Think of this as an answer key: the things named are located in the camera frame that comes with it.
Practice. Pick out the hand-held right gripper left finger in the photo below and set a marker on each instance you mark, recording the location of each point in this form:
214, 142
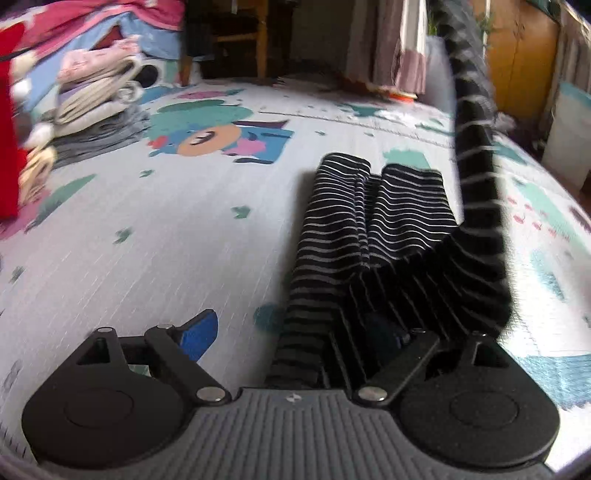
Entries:
199, 334

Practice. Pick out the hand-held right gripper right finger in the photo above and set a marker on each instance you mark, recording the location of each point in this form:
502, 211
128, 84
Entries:
388, 339

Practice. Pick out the black white striped shirt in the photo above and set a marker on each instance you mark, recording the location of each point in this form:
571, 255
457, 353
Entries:
341, 230

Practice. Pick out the printed play mat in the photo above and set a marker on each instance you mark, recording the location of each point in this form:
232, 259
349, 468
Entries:
138, 258

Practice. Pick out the grey garment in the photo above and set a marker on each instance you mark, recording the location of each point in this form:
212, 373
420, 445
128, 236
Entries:
101, 134

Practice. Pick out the small orange object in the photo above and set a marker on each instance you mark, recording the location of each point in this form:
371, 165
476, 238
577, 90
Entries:
401, 96

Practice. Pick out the cream garment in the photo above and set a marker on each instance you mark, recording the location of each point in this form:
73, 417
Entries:
97, 104

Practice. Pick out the white plastic bucket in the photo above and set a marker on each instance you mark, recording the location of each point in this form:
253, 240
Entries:
438, 74

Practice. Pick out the tall white container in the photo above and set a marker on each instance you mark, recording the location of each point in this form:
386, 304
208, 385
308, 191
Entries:
570, 138

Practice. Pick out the purple garment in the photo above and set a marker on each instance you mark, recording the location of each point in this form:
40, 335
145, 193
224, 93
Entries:
81, 90

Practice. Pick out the red cloth with pompoms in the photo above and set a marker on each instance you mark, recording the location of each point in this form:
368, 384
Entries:
8, 138

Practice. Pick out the pink floral garment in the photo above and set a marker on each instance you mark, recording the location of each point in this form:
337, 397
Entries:
97, 57

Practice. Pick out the light blue cloth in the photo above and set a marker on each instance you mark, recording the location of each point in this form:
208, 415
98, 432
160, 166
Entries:
152, 41

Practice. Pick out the pinkish curtain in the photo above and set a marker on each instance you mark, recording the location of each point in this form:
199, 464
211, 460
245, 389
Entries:
392, 41

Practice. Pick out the wooden chair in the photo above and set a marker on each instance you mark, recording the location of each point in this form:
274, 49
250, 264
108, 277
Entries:
251, 32

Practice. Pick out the red pink blanket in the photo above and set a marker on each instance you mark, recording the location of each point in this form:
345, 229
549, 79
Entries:
92, 16

